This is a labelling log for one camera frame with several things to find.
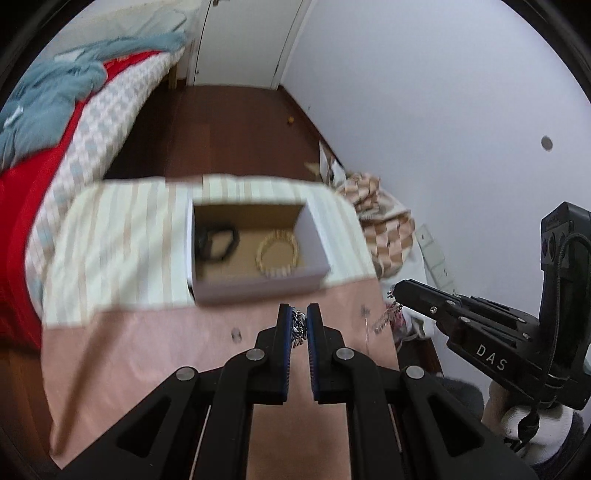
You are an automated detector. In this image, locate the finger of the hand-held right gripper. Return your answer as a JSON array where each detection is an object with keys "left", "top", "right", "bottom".
[
  {"left": 392, "top": 279, "right": 465, "bottom": 309},
  {"left": 395, "top": 298, "right": 458, "bottom": 340}
]

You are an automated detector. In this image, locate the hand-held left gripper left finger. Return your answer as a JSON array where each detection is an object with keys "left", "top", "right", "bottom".
[{"left": 60, "top": 303, "right": 295, "bottom": 480}]

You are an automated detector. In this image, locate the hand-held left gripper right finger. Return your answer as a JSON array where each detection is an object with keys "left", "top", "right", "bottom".
[{"left": 307, "top": 303, "right": 539, "bottom": 480}]

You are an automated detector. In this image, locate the silver chain bracelet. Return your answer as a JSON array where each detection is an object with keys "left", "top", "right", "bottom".
[{"left": 291, "top": 310, "right": 309, "bottom": 349}]

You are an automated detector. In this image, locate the pink silver necklace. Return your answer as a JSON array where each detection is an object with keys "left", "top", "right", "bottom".
[{"left": 372, "top": 286, "right": 403, "bottom": 334}]

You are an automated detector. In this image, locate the white cardboard box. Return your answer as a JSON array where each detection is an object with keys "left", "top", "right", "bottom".
[{"left": 186, "top": 199, "right": 332, "bottom": 306}]

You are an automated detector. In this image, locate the white power strip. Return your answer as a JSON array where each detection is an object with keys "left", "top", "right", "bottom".
[{"left": 416, "top": 224, "right": 458, "bottom": 294}]

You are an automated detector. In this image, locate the brown checkered cloth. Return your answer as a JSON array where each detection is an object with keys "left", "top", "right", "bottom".
[{"left": 305, "top": 142, "right": 416, "bottom": 280}]

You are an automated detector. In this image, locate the striped beige cloth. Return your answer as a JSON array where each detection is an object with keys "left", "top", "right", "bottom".
[{"left": 42, "top": 174, "right": 378, "bottom": 329}]

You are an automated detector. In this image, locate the checkered bed sheet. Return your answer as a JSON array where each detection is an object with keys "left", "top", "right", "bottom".
[{"left": 24, "top": 46, "right": 186, "bottom": 301}]

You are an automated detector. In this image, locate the white door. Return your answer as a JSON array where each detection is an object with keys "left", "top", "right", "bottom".
[{"left": 187, "top": 0, "right": 315, "bottom": 89}]

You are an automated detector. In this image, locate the grey blue blanket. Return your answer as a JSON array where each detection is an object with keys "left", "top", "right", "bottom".
[{"left": 0, "top": 31, "right": 186, "bottom": 168}]

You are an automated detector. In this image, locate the beige beaded bracelet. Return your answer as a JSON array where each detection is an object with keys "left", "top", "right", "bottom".
[{"left": 255, "top": 231, "right": 299, "bottom": 278}]

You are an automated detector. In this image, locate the black bracelet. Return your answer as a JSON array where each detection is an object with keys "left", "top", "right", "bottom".
[{"left": 196, "top": 223, "right": 239, "bottom": 264}]

